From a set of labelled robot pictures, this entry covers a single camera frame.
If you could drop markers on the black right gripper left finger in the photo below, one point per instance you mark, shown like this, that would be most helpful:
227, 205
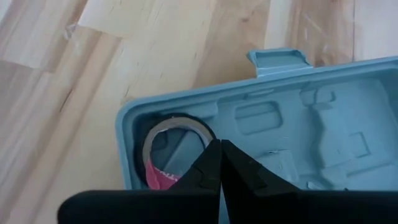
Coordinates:
208, 174

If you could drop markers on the black tape roll pink label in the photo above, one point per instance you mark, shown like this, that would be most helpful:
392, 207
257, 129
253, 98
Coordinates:
174, 121

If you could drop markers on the grey plastic tool case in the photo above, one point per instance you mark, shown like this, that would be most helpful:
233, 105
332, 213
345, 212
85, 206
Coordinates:
311, 124

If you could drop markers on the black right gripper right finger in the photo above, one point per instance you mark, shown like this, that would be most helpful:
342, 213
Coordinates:
239, 177

